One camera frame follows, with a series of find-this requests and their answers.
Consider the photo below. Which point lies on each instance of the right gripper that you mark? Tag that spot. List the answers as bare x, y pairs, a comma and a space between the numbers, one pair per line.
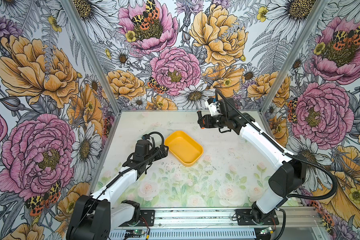
207, 119

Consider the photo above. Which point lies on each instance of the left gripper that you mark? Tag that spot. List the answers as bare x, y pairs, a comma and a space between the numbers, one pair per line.
164, 153

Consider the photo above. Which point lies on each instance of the yellow plastic bin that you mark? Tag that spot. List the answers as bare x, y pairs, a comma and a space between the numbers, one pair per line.
184, 148

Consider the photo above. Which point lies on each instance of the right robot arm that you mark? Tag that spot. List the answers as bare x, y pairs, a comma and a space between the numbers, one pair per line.
289, 174

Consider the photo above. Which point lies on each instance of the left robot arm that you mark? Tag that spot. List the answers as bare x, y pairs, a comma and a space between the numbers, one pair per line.
94, 216

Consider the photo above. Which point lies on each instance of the green circuit board left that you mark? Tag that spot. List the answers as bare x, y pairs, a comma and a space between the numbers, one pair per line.
134, 233

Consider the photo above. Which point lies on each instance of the green circuit board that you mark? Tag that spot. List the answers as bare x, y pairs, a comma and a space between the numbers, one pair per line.
268, 230
134, 233

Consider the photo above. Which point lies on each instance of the green circuit board right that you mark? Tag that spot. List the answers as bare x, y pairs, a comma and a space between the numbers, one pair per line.
268, 230

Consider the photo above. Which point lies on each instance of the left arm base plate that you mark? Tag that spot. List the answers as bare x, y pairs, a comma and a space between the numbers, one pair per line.
146, 217

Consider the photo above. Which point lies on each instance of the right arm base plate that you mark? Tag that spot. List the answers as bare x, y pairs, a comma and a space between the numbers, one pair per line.
252, 217

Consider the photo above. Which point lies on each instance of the white slotted cable duct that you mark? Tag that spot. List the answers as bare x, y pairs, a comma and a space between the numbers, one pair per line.
187, 234

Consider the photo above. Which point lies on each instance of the aluminium mounting rail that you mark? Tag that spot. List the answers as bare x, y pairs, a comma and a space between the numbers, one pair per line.
176, 218

